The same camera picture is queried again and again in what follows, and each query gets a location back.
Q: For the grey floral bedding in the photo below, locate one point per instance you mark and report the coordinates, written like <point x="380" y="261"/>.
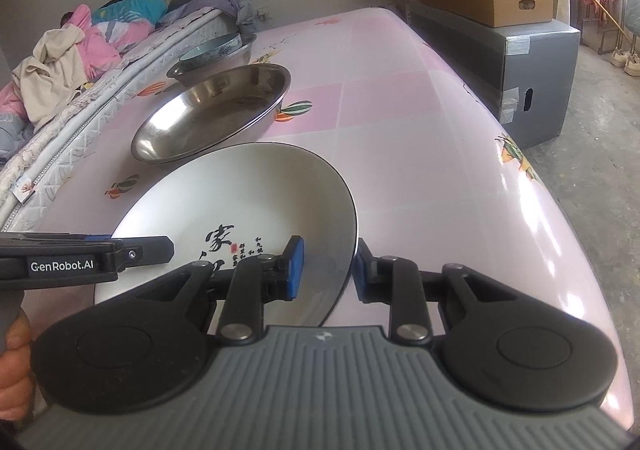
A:
<point x="10" y="140"/>

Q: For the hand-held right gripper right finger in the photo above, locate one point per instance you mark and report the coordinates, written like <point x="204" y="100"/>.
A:
<point x="361" y="275"/>

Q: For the teal blanket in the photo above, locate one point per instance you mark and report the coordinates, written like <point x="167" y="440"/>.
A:
<point x="130" y="10"/>

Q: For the small stainless steel bowl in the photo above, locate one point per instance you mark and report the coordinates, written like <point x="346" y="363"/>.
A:
<point x="242" y="44"/>
<point x="235" y="61"/>

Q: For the mattress label tag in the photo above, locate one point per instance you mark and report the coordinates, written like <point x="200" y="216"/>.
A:
<point x="23" y="191"/>

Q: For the pile of clothes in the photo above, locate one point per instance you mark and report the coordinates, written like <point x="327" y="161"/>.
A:
<point x="107" y="42"/>

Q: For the pair of white shoes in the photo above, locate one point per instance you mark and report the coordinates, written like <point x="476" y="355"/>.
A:
<point x="625" y="61"/>

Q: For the white quilted mattress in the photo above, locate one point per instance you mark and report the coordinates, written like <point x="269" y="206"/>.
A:
<point x="75" y="130"/>

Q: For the teal ceramic bowl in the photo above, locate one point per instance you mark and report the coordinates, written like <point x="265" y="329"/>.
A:
<point x="205" y="50"/>

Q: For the white ceramic plate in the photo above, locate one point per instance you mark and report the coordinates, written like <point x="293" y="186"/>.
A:
<point x="225" y="200"/>

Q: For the wooden broom stick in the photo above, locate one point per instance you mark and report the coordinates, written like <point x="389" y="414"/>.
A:
<point x="612" y="17"/>

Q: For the large stainless steel plate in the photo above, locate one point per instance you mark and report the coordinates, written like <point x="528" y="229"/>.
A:
<point x="274" y="111"/>
<point x="210" y="115"/>

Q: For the person's left hand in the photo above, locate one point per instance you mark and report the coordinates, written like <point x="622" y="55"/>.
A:
<point x="15" y="370"/>

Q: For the grey clothing pile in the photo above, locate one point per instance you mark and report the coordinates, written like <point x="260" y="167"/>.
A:
<point x="220" y="0"/>

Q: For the beige garment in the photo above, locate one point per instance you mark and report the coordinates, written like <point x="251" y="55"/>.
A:
<point x="47" y="75"/>

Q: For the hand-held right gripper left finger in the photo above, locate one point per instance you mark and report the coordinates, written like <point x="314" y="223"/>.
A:
<point x="296" y="267"/>

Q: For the grey storage box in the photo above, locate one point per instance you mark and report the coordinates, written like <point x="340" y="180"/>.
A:
<point x="530" y="75"/>

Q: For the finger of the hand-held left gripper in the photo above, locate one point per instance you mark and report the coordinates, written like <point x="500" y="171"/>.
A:
<point x="147" y="251"/>

